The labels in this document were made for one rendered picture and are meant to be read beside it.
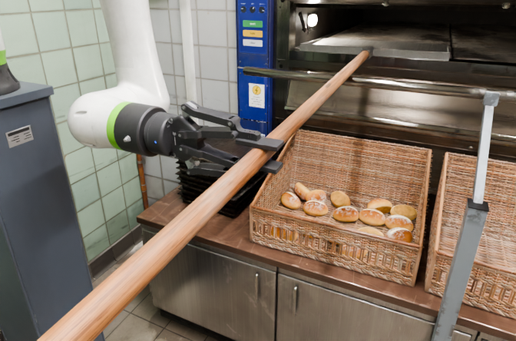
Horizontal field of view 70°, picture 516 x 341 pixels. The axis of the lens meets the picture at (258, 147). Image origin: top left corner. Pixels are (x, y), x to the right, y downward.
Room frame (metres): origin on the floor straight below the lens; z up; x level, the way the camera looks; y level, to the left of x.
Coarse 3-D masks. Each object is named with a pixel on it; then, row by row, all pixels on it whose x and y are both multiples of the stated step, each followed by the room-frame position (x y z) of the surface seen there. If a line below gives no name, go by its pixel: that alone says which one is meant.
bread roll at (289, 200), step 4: (288, 192) 1.32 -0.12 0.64; (284, 196) 1.31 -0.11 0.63; (288, 196) 1.30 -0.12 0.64; (292, 196) 1.29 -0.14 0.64; (296, 196) 1.30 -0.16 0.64; (284, 200) 1.29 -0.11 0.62; (288, 200) 1.28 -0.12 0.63; (292, 200) 1.28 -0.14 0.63; (296, 200) 1.28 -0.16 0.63; (284, 204) 1.29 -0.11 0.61; (288, 204) 1.28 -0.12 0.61; (292, 204) 1.27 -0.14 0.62; (296, 204) 1.27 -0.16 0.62; (300, 204) 1.28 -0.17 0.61; (292, 208) 1.27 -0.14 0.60; (296, 208) 1.27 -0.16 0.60
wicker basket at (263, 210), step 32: (288, 160) 1.42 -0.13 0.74; (352, 160) 1.38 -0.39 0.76; (384, 160) 1.33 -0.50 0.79; (352, 192) 1.34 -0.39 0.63; (384, 192) 1.29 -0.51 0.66; (416, 192) 1.25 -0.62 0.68; (256, 224) 1.07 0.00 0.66; (288, 224) 1.02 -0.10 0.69; (320, 224) 0.98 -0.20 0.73; (352, 224) 1.18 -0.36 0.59; (384, 224) 1.17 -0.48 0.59; (416, 224) 1.13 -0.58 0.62; (320, 256) 0.98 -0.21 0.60; (352, 256) 0.94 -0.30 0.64; (384, 256) 0.90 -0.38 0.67; (416, 256) 0.87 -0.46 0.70
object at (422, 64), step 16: (368, 64) 1.42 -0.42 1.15; (384, 64) 1.40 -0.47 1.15; (400, 64) 1.37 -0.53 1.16; (416, 64) 1.35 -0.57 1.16; (432, 64) 1.33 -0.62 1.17; (448, 64) 1.31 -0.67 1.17; (464, 64) 1.29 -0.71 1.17; (480, 64) 1.27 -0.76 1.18; (496, 64) 1.25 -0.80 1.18; (512, 64) 1.25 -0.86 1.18
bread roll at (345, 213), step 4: (340, 208) 1.21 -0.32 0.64; (344, 208) 1.20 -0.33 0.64; (348, 208) 1.20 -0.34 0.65; (352, 208) 1.20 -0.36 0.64; (336, 212) 1.20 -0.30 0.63; (340, 212) 1.19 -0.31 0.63; (344, 212) 1.19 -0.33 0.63; (348, 212) 1.19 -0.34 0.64; (352, 212) 1.19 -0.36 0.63; (356, 212) 1.20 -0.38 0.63; (336, 216) 1.19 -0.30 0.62; (340, 216) 1.19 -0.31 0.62; (344, 216) 1.18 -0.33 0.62; (348, 216) 1.18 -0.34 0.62; (352, 216) 1.18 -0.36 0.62; (356, 216) 1.19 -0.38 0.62; (340, 220) 1.18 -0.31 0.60; (344, 220) 1.18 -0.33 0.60; (348, 220) 1.18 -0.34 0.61; (352, 220) 1.18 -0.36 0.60
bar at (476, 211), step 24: (264, 72) 1.20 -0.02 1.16; (288, 72) 1.17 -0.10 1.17; (312, 72) 1.14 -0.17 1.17; (456, 96) 0.96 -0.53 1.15; (480, 96) 0.94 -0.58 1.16; (504, 96) 0.91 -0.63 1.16; (480, 144) 0.85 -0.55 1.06; (480, 168) 0.80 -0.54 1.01; (480, 192) 0.76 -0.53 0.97; (480, 216) 0.72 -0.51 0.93; (456, 264) 0.73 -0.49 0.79; (456, 288) 0.72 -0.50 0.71; (456, 312) 0.72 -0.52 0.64; (432, 336) 0.76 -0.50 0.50
